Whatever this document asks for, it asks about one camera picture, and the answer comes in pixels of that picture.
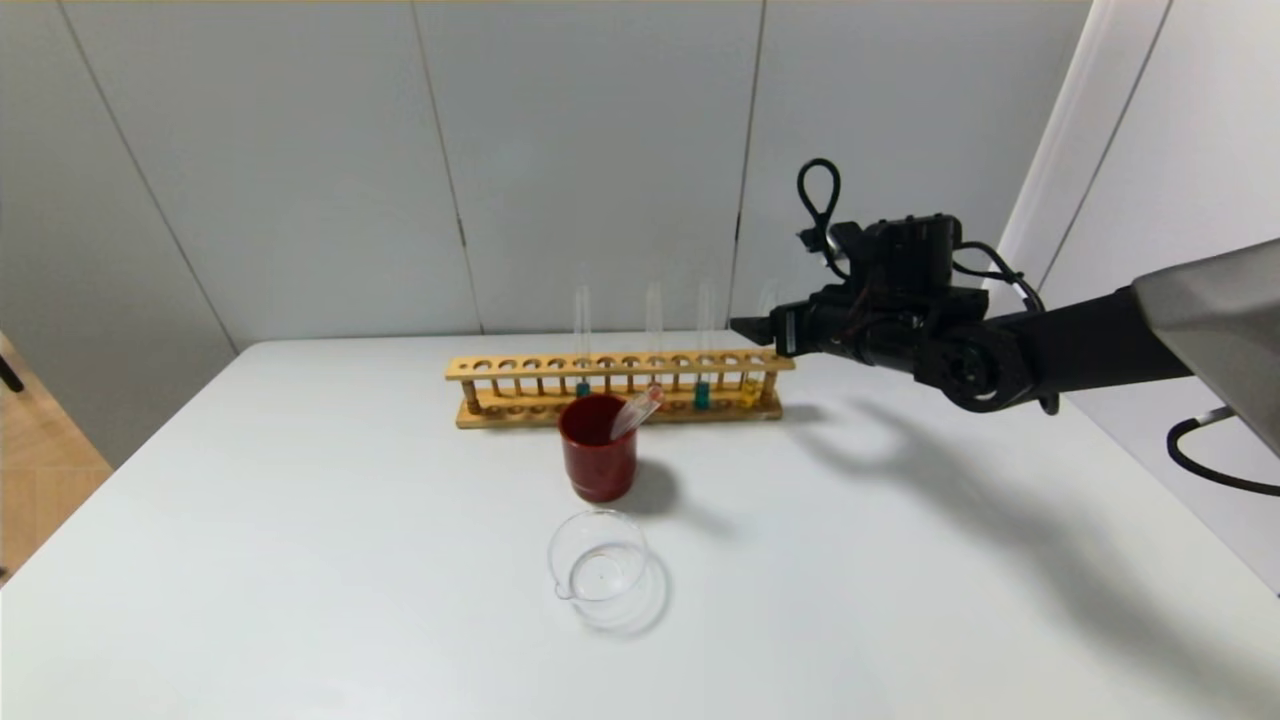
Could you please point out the wooden test tube rack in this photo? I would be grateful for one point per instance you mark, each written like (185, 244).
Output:
(520, 365)

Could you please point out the red pigment glass test tube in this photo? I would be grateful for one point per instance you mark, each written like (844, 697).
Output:
(653, 330)

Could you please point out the clear glass beaker dish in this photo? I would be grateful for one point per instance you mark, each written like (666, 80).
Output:
(600, 575)

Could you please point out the black floor object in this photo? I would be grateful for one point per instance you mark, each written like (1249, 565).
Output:
(8, 372)

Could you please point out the red plastic cup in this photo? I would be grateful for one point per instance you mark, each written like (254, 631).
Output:
(595, 465)

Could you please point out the blue pigment glass test tube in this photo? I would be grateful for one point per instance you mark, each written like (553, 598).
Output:
(702, 395)
(582, 388)

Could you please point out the empty glass test tube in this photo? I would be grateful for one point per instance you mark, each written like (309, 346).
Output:
(635, 410)

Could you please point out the yellow pigment glass test tube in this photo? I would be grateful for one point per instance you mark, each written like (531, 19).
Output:
(750, 395)

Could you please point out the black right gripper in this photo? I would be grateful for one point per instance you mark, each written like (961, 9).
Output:
(785, 331)

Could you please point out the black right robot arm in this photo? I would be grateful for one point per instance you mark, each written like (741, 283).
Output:
(1100, 340)

